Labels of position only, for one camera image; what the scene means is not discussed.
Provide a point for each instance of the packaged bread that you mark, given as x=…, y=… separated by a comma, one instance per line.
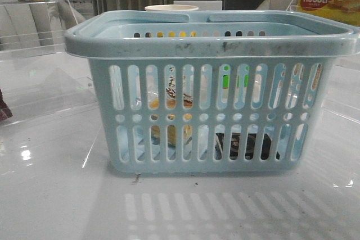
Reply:
x=171, y=102

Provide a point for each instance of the light blue plastic basket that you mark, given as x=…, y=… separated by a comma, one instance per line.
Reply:
x=262, y=72

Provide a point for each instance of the white paper cup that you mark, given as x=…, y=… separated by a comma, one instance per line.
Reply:
x=171, y=7

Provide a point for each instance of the clear acrylic shelf left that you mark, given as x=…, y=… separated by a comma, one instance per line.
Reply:
x=37, y=76

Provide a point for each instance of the dark red snack packet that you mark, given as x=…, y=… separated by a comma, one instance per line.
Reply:
x=5, y=110

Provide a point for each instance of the clear acrylic stand right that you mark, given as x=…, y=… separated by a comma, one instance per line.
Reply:
x=329, y=11

